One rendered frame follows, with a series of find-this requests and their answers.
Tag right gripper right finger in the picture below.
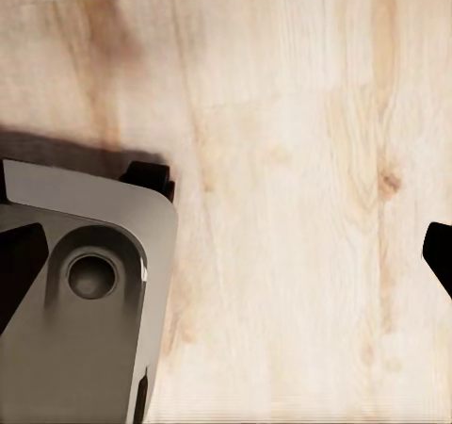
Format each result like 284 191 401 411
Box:
422 221 452 298

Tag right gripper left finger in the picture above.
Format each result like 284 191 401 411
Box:
0 222 49 334

